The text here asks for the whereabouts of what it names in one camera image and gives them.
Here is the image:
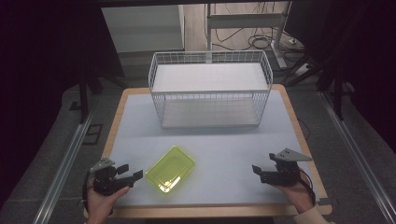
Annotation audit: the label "black tripod stand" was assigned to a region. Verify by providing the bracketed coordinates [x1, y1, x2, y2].
[284, 52, 353, 121]
[76, 69, 129, 125]

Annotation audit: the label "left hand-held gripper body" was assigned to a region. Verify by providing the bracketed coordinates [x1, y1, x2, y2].
[90, 157, 134, 197]

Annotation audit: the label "white power strip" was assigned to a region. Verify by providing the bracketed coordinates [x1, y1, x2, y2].
[291, 62, 313, 77]

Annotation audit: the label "white metal stand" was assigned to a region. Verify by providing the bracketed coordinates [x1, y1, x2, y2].
[205, 0, 294, 70]

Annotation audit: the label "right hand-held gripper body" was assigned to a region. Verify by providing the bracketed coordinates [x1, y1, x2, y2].
[260, 147, 313, 188]

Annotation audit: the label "yellow-green plastic tray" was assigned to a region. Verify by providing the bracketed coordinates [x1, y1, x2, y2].
[145, 145, 197, 195]

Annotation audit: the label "white cabinet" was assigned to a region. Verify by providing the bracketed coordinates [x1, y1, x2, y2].
[101, 4, 187, 54]

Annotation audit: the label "aluminium floor rail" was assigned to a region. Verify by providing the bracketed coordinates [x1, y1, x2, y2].
[319, 91, 396, 224]
[32, 104, 99, 224]

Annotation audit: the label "black floor cables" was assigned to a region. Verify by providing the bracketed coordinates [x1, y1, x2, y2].
[214, 2, 304, 54]

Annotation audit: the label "left hand-held gripper cable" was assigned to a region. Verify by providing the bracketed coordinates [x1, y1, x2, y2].
[81, 170, 95, 217]

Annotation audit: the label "white wire rack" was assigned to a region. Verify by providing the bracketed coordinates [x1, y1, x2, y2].
[148, 49, 275, 130]

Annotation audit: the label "dark floor socket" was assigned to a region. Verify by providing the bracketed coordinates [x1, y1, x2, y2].
[81, 123, 104, 146]

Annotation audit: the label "person's right hand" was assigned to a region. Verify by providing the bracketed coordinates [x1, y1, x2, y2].
[270, 169, 316, 216]

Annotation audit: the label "hand-held gripper cable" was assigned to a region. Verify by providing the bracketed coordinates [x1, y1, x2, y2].
[81, 170, 95, 217]
[298, 169, 318, 207]

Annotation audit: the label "right hand-held gripper cable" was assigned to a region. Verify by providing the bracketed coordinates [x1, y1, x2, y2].
[298, 169, 318, 207]

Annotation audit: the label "person's left hand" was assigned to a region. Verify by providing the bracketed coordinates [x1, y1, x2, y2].
[86, 185, 131, 224]

